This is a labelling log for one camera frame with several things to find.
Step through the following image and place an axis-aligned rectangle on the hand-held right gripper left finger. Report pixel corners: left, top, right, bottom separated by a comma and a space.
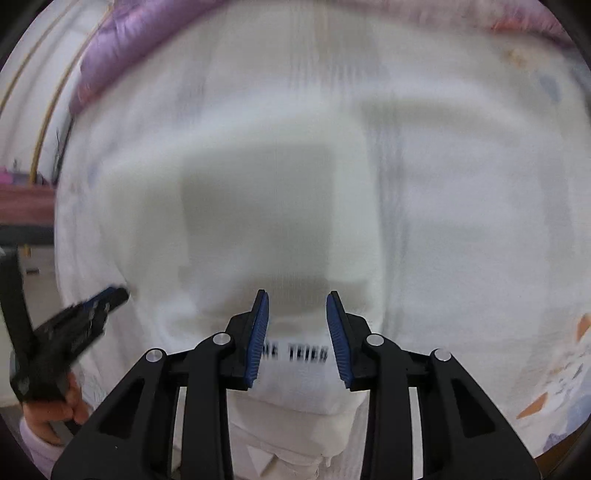
51, 288, 271, 480

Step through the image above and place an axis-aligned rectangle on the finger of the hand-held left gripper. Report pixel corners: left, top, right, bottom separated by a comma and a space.
69, 286, 131, 340

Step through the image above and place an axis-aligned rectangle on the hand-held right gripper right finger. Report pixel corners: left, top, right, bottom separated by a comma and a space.
325, 291, 541, 480

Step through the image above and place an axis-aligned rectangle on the white snap-button jacket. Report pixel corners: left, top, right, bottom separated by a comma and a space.
108, 113, 386, 480

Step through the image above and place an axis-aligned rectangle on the person's left hand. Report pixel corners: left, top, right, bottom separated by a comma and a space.
23, 373, 90, 446

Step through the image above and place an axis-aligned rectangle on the printed bed sheet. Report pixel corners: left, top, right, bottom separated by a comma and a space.
53, 4, 591, 462

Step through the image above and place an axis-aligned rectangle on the purple floral quilt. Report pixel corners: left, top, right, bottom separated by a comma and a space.
69, 0, 571, 112

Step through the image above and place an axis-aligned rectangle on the wooden wall rail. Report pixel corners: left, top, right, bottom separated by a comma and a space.
28, 7, 114, 184
0, 32, 61, 112

